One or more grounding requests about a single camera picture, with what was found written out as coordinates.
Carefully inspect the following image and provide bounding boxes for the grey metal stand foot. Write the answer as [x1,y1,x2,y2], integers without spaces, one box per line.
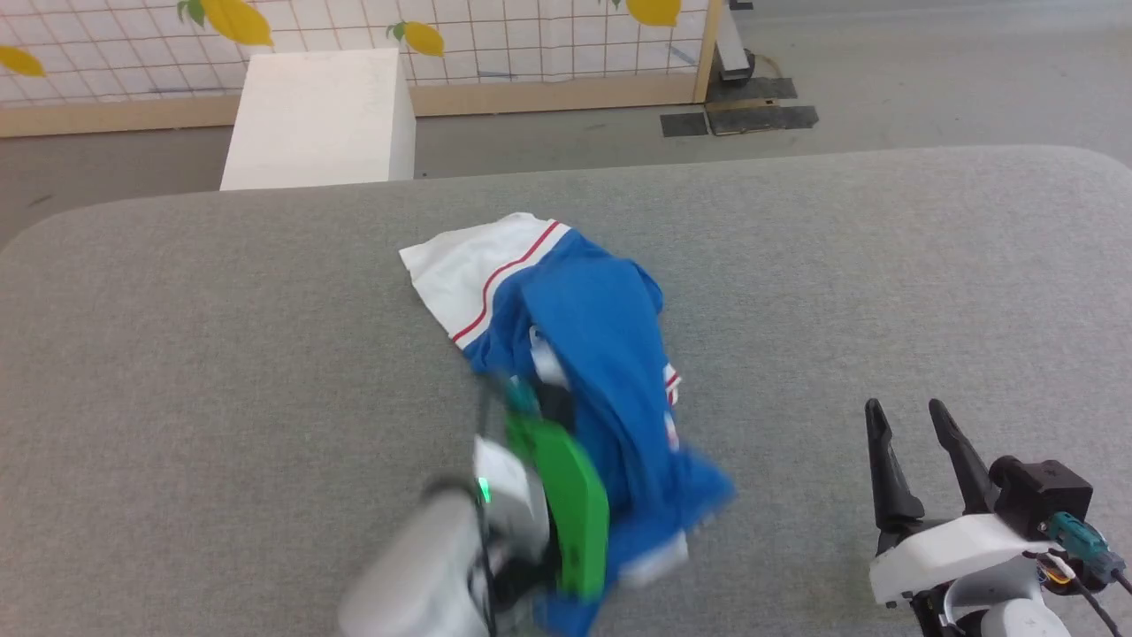
[715,0,758,82]

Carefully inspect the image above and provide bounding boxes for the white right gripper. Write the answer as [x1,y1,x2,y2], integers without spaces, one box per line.
[864,398,1058,613]

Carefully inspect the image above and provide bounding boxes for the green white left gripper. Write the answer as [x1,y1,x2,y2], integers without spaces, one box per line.
[473,414,613,601]

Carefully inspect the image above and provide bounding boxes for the blue and white garment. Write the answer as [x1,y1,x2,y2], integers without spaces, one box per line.
[398,212,737,637]

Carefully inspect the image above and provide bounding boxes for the thin black cable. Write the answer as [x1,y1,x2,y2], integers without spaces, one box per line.
[1024,549,1132,637]

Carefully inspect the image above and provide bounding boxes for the white rectangular box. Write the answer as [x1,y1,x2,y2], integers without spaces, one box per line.
[219,48,417,192]

